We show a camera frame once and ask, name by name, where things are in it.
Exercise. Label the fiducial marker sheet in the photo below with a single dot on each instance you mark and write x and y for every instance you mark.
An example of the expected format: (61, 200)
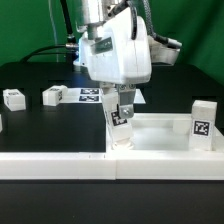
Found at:
(82, 95)

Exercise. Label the white square table top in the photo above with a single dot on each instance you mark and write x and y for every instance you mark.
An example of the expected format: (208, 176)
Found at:
(165, 132)

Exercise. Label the white front fence bar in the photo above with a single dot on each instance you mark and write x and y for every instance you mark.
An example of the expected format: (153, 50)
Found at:
(78, 166)

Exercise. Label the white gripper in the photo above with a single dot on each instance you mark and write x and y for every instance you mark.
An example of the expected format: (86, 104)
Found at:
(118, 59)

